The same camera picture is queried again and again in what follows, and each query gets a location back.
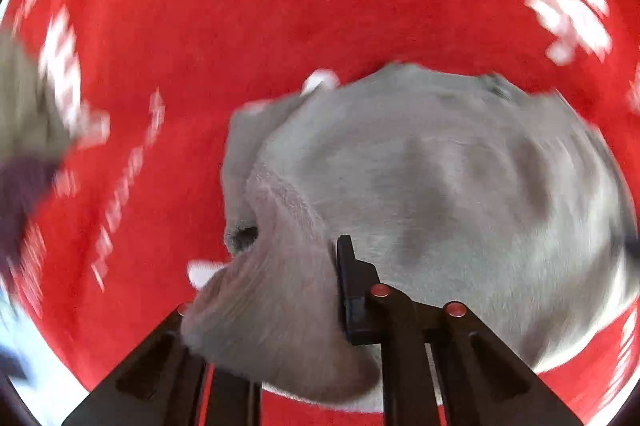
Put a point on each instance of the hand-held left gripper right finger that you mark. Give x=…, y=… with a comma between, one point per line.
x=352, y=301

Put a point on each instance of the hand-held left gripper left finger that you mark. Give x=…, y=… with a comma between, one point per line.
x=167, y=336

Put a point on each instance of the grey knit sweater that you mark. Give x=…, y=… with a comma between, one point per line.
x=425, y=186

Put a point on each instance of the dark purple cloth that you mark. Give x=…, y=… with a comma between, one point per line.
x=20, y=196

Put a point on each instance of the olive grey cloth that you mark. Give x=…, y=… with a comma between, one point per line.
x=25, y=106

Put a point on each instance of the red printed blanket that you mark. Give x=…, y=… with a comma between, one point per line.
x=225, y=6

